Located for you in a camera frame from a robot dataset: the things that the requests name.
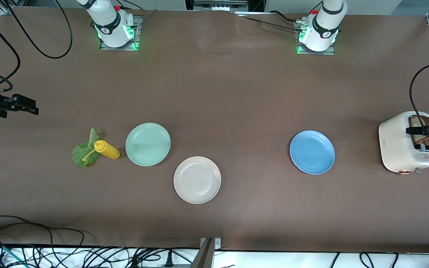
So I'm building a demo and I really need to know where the yellow squeeze bottle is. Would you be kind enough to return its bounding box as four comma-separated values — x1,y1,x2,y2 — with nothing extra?
82,140,121,162

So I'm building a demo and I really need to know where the black braided cable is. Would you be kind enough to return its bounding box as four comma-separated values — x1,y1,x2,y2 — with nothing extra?
233,10,305,32

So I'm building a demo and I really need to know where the black equipment box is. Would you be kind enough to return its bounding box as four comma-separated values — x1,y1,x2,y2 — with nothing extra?
185,0,267,12

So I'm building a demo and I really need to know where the beige plate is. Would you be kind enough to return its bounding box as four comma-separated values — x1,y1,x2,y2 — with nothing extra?
173,156,222,204

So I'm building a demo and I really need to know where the green lettuce leaf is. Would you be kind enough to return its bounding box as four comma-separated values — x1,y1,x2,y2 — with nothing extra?
72,128,101,168

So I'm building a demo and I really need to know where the black base cable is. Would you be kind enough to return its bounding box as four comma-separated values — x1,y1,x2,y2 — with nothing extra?
268,10,301,23

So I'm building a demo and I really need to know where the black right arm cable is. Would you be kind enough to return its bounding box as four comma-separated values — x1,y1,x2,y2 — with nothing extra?
0,0,73,93

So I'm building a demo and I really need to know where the green plate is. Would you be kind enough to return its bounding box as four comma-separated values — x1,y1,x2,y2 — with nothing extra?
125,122,171,167

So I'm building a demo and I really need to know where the grey metal bracket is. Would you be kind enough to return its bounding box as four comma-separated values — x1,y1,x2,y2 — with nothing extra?
190,237,222,268

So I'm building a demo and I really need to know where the blue plate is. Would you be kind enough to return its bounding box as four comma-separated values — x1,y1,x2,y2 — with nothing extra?
289,130,336,175

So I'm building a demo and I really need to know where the cream white toaster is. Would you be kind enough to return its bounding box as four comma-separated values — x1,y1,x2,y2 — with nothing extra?
378,111,429,175

